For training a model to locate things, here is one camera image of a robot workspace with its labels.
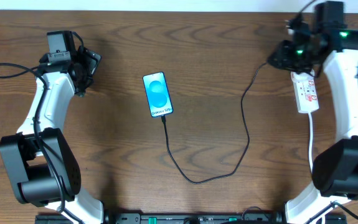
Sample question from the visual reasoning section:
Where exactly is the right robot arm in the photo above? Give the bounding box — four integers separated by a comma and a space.
267, 1, 358, 223

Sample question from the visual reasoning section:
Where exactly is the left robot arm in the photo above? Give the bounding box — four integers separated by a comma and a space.
0, 30, 111, 223

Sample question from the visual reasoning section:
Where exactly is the white power strip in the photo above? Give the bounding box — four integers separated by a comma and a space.
291, 70, 319, 114

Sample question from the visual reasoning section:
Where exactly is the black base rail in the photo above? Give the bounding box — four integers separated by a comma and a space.
34, 212, 347, 224

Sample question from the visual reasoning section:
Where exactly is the black USB charging cable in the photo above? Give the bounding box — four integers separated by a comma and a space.
161, 62, 270, 185

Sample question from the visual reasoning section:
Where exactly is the blue Samsung Galaxy smartphone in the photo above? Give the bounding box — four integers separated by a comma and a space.
143, 72, 174, 118

